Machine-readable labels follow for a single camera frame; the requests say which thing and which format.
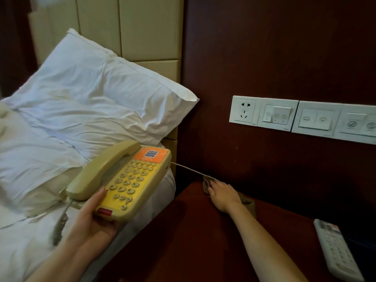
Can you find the white socket and switch panel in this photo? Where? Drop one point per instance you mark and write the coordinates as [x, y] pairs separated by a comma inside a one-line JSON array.
[[243, 110]]

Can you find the smooth white pillow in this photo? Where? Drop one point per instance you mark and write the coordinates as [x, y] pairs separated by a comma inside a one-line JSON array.
[[94, 93]]

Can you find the person's right forearm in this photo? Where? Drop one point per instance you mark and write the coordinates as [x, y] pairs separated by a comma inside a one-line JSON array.
[[264, 252]]

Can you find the dark blue scribbled pouch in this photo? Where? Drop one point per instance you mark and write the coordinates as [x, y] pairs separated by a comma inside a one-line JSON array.
[[364, 258]]

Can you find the white remote control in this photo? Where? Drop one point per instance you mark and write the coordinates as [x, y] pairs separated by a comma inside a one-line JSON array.
[[337, 252]]

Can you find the brown cleaning cloth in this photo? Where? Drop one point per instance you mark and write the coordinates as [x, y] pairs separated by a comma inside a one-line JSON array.
[[248, 205]]

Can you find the crumpled white pillow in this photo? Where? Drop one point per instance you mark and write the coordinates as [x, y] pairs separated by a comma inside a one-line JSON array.
[[29, 164]]

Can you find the dark wooden nightstand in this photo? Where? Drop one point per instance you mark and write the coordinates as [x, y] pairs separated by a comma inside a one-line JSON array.
[[191, 240]]

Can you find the person's right hand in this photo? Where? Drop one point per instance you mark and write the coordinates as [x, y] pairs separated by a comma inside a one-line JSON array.
[[224, 198]]

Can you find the white four-button switch panel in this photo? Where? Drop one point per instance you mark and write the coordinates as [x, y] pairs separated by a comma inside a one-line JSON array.
[[317, 118]]

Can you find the white bed sheet mattress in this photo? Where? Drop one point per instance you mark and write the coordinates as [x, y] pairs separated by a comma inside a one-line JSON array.
[[23, 249]]

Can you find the dark brown curtain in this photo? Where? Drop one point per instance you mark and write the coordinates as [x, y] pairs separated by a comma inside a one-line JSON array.
[[14, 41]]

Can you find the person's left hand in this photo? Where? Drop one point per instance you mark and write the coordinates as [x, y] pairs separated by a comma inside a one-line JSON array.
[[91, 229]]

